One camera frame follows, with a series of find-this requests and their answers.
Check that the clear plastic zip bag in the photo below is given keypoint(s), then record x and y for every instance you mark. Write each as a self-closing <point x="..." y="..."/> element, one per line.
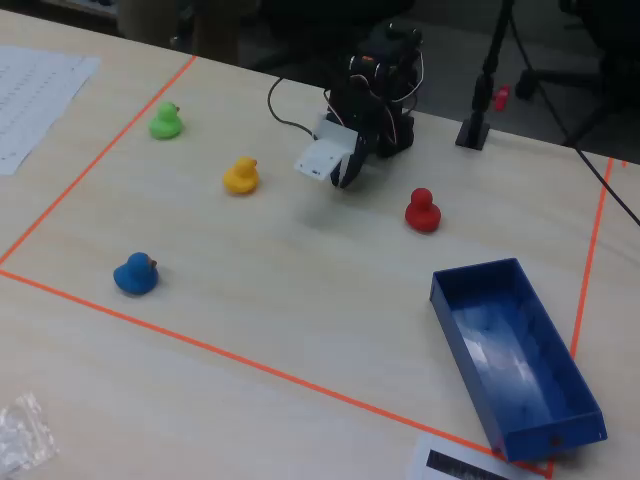
<point x="22" y="435"/>

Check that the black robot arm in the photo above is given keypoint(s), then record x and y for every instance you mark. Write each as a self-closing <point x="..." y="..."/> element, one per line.
<point x="392" y="107"/>

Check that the long orange tape strip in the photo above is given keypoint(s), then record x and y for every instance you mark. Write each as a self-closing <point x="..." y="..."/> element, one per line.
<point x="250" y="363"/>

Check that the red rubber duck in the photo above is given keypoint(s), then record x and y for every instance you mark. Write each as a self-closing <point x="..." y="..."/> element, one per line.
<point x="422" y="212"/>

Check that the black camera stand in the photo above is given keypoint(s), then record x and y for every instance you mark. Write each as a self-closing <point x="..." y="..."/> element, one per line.
<point x="474" y="130"/>

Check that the white printed paper sheet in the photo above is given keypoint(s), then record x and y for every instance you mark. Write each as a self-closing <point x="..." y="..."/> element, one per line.
<point x="35" y="100"/>

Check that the blue plastic box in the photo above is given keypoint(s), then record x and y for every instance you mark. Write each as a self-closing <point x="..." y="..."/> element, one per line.
<point x="520" y="360"/>

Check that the white label paper black bar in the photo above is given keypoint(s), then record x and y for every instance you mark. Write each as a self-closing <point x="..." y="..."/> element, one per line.
<point x="450" y="460"/>

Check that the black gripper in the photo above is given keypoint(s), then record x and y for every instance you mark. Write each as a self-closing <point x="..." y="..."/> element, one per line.
<point x="356" y="159"/>

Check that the green toy apple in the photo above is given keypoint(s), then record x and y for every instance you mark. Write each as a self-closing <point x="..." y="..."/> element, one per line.
<point x="165" y="122"/>

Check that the black office chair base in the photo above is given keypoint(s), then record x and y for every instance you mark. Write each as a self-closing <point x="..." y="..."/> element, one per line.
<point x="575" y="75"/>

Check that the yellow rubber duck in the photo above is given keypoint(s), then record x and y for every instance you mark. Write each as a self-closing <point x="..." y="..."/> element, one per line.
<point x="241" y="177"/>

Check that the red clamp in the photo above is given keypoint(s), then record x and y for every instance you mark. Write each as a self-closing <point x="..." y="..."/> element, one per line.
<point x="501" y="97"/>

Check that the blue rubber duck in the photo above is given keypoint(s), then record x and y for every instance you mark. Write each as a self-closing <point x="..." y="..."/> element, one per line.
<point x="135" y="275"/>

